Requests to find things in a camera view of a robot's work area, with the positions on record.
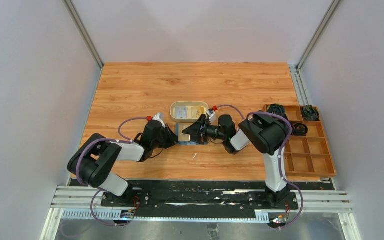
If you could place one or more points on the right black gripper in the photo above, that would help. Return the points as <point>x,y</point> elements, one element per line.
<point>197,134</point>

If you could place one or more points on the card in tray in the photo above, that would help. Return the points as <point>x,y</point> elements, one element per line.
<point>181,112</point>

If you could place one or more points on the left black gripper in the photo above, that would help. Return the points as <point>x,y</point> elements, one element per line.
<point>172,140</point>

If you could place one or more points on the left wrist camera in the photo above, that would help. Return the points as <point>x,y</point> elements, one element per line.
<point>160,118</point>

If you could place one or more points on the wooden compartment organizer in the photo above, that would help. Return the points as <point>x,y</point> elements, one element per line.
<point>307,153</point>

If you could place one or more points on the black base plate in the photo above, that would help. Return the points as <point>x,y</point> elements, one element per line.
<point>199,199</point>

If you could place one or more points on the aluminium corner post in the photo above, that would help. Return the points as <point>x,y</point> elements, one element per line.
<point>75,16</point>
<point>333,7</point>

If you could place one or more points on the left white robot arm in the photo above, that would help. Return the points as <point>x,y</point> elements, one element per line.
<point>92,164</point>

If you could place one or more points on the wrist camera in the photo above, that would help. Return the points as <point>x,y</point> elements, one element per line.
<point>211,114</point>
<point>160,118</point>

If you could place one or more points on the aluminium rail frame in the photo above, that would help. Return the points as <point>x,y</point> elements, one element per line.
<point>75,202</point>

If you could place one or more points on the beige oval tray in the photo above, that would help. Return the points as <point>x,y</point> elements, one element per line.
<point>188,104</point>

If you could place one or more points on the right aluminium corner post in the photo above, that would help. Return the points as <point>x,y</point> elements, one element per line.
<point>333,7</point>

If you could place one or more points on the blue card holder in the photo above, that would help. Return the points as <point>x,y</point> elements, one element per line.
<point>191,143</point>

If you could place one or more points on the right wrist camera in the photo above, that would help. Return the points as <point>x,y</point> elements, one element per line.
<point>211,114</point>

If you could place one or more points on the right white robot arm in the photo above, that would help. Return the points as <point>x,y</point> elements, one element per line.
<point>264,131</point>

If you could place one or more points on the left aluminium corner post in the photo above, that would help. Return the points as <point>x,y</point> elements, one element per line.
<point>75,16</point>

